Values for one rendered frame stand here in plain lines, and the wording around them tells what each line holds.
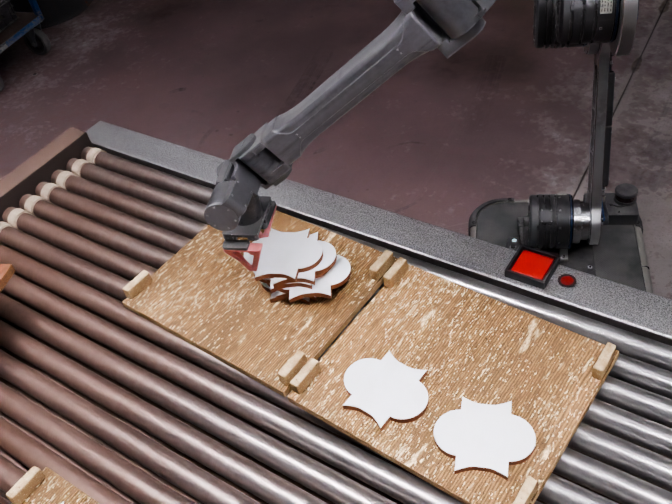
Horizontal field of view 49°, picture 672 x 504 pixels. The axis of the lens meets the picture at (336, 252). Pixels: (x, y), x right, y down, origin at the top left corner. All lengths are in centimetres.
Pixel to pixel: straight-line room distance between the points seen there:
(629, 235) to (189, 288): 149
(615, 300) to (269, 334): 60
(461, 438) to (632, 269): 133
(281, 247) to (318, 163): 187
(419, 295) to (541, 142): 196
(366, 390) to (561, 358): 32
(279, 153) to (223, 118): 250
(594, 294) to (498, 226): 113
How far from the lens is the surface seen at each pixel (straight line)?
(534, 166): 308
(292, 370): 122
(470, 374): 121
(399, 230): 147
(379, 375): 120
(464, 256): 141
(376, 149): 322
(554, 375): 121
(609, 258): 238
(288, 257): 132
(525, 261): 138
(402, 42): 103
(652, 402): 123
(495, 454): 112
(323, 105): 110
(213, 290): 141
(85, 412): 135
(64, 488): 126
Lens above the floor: 192
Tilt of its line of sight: 44 degrees down
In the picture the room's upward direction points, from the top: 12 degrees counter-clockwise
